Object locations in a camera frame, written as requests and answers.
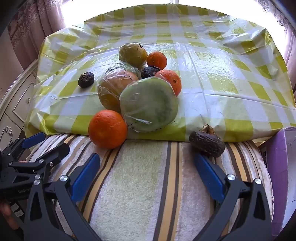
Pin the green round fruit slice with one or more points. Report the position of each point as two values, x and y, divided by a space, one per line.
149 104

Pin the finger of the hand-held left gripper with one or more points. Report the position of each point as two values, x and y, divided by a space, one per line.
34 140
56 153

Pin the purple cardboard box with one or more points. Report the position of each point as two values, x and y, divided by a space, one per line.
279 176

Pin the brown-orange mango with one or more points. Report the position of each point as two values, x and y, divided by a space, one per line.
111 92

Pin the yellow checkered plastic tablecloth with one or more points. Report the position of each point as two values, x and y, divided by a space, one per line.
208 76

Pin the large orange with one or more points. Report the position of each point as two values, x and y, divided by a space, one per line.
107 129

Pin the dark wrinkled passion fruit with stem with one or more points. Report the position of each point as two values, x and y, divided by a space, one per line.
207 144

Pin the yellow-green pear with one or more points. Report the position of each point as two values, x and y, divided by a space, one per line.
133 55

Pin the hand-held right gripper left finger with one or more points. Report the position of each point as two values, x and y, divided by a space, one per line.
85 177

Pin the striped towel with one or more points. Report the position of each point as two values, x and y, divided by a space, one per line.
143 185

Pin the small orange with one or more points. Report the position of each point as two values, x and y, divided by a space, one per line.
156 60

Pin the white dresser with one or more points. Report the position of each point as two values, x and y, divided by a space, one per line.
16 102

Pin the pink embroidered curtain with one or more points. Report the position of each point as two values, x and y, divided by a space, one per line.
34 27
290 46

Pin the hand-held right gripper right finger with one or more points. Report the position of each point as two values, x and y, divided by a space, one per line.
208 177

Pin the person's left hand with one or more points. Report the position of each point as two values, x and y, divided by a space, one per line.
5 214

